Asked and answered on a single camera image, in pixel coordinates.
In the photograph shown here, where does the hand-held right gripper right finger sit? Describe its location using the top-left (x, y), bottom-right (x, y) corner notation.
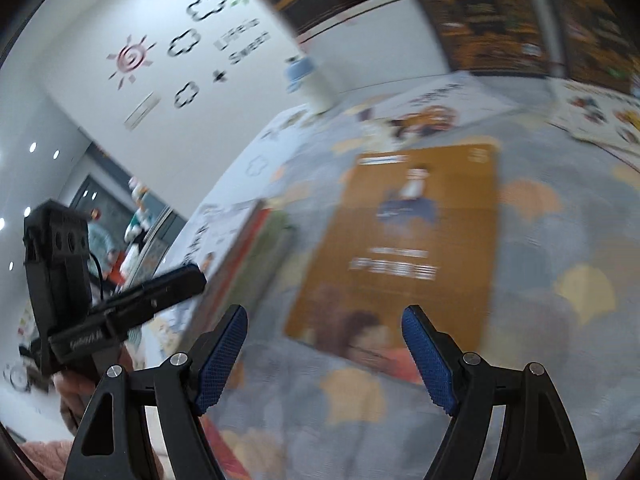
top-left (402, 306), bottom-right (588, 480)

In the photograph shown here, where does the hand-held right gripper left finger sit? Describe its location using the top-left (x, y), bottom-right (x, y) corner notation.
top-left (64, 305), bottom-right (248, 480)

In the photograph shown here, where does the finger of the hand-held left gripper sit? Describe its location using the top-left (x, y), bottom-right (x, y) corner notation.
top-left (107, 265), bottom-right (207, 336)

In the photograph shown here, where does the stack of sorted books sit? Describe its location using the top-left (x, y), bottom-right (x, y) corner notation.
top-left (150, 200), bottom-right (297, 342)

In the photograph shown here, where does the brown cover book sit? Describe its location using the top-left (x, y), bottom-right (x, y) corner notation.
top-left (284, 142), bottom-right (502, 386)

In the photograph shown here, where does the white book orange animal cover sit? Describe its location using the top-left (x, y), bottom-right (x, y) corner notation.
top-left (357, 71), bottom-right (523, 143)

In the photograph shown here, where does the white book yellow-robed figure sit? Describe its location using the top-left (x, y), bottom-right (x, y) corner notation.
top-left (547, 80), bottom-right (640, 161)

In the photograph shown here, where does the person's left forearm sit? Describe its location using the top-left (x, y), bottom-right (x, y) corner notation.
top-left (20, 437), bottom-right (81, 480)

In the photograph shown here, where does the person's left hand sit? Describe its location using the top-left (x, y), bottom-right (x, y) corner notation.
top-left (54, 355), bottom-right (126, 433)

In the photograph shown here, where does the white green plush toy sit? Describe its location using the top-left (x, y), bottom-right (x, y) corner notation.
top-left (124, 175), bottom-right (152, 243)

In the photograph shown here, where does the grey patterned fluffy rug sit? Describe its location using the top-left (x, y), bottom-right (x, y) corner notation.
top-left (125, 75), bottom-right (640, 480)

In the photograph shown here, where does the white canister blue top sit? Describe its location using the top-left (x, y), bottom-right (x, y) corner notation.
top-left (285, 55), bottom-right (333, 113)

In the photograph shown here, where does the white bookshelf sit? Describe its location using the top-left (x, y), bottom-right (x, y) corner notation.
top-left (220, 0), bottom-right (451, 81)

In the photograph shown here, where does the dark ornate encyclopedia book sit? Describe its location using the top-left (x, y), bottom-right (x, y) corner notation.
top-left (415, 0), bottom-right (568, 78)
top-left (545, 0), bottom-right (640, 96)

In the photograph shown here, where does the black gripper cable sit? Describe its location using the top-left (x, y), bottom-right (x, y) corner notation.
top-left (87, 255), bottom-right (107, 306)

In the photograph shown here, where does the white wall switch plate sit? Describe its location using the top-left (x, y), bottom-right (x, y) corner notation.
top-left (124, 95), bottom-right (161, 131)

